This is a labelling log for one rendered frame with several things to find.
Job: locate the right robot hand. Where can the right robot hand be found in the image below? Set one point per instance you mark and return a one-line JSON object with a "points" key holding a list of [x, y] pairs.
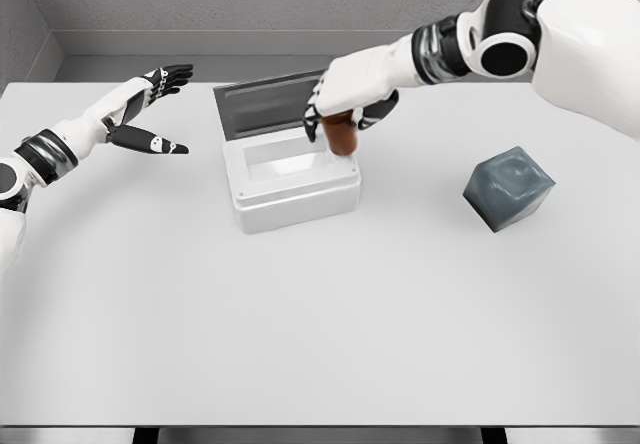
{"points": [[350, 84]]}

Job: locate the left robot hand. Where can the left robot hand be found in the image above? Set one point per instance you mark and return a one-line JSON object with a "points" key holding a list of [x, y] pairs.
{"points": [[131, 109]]}

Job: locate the brown bottle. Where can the brown bottle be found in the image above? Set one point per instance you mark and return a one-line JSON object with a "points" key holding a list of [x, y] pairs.
{"points": [[341, 134]]}

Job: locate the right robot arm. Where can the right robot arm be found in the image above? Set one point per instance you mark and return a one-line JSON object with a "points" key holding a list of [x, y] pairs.
{"points": [[520, 39]]}

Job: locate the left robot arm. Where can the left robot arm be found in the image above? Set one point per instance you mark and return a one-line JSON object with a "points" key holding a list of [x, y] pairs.
{"points": [[45, 159]]}

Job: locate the grey box lid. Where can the grey box lid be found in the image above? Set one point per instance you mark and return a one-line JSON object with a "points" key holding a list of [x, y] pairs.
{"points": [[265, 104]]}

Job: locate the white box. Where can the white box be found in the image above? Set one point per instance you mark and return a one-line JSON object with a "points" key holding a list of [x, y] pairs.
{"points": [[292, 179]]}

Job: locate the dark grey cube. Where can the dark grey cube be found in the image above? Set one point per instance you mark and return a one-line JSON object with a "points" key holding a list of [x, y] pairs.
{"points": [[507, 190]]}

